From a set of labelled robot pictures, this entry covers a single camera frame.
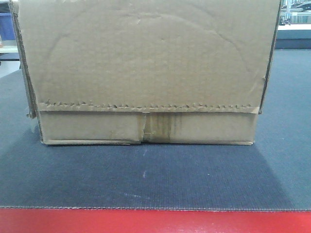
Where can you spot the dark grey conveyor belt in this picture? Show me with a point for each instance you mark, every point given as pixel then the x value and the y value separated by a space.
pixel 272 174

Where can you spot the red conveyor frame edge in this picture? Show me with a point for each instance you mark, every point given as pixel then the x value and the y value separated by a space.
pixel 147 221

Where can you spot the brown cardboard carton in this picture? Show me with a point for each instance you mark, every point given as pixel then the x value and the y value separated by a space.
pixel 157 71

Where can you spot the aluminium frame background right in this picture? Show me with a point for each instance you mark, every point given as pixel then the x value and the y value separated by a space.
pixel 295 12

